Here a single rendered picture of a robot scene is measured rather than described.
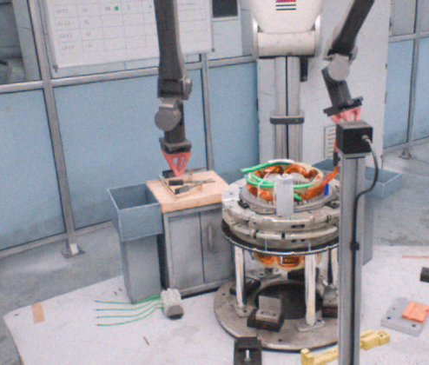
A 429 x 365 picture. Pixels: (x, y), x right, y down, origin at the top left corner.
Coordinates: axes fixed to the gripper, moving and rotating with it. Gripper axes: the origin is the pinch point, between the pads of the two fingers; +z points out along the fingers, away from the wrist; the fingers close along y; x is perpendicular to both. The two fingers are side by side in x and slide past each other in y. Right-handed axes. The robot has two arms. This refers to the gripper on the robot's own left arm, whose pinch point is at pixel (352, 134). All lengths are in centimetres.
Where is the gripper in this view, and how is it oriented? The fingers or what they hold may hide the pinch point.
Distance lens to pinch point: 159.7
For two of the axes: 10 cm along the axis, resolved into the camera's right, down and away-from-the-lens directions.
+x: 7.6, -2.7, 5.9
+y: 5.6, -1.6, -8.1
